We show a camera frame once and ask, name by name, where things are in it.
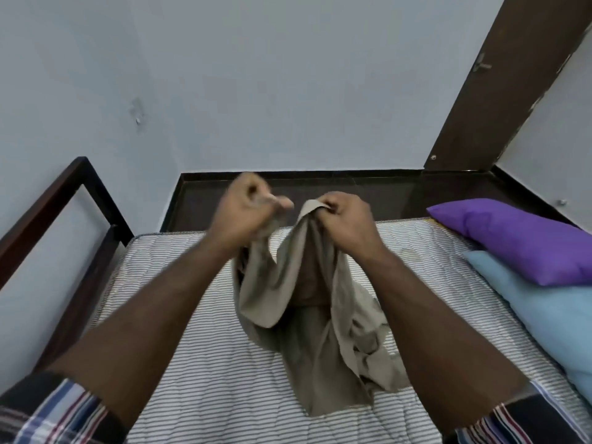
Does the purple pillow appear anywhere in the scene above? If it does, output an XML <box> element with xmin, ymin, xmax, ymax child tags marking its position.
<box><xmin>426</xmin><ymin>198</ymin><xmax>592</xmax><ymax>287</ymax></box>

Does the striped white mattress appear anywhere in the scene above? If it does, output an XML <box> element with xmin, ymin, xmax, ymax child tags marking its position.
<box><xmin>88</xmin><ymin>218</ymin><xmax>592</xmax><ymax>444</ymax></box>

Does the plaid shirt right sleeve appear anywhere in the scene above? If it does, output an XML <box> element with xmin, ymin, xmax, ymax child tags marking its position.
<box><xmin>454</xmin><ymin>381</ymin><xmax>592</xmax><ymax>444</ymax></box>

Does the person's left hand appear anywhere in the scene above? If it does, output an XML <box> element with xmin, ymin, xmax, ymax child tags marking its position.
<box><xmin>207</xmin><ymin>172</ymin><xmax>295</xmax><ymax>261</ymax></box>

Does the person's right forearm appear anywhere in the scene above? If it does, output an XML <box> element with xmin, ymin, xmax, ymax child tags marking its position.
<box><xmin>356</xmin><ymin>249</ymin><xmax>530</xmax><ymax>433</ymax></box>

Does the dark wooden bed frame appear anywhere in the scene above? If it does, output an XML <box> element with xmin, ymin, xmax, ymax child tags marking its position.
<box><xmin>0</xmin><ymin>156</ymin><xmax>135</xmax><ymax>366</ymax></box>

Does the light blue pillow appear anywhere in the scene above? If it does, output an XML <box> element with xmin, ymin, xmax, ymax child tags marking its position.
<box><xmin>462</xmin><ymin>250</ymin><xmax>592</xmax><ymax>405</ymax></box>

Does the person's right hand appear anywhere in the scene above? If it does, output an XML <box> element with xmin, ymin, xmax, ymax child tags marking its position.
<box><xmin>314</xmin><ymin>191</ymin><xmax>388</xmax><ymax>264</ymax></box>

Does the plaid shirt left sleeve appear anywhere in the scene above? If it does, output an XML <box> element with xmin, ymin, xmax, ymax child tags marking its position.
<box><xmin>0</xmin><ymin>371</ymin><xmax>128</xmax><ymax>444</ymax></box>

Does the plaid shirt sleeve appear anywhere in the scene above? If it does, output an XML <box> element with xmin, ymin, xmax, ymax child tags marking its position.
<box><xmin>454</xmin><ymin>381</ymin><xmax>592</xmax><ymax>444</ymax></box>
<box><xmin>0</xmin><ymin>371</ymin><xmax>128</xmax><ymax>444</ymax></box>

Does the beige cloth garment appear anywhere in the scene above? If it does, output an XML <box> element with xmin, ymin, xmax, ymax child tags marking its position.
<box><xmin>231</xmin><ymin>199</ymin><xmax>411</xmax><ymax>418</ymax></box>

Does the dark brown wooden door frame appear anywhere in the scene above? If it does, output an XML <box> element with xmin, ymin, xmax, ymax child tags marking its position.
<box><xmin>423</xmin><ymin>0</ymin><xmax>592</xmax><ymax>172</ymax></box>

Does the person's left forearm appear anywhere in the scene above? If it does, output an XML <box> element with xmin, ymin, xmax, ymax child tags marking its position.
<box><xmin>44</xmin><ymin>232</ymin><xmax>241</xmax><ymax>430</ymax></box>

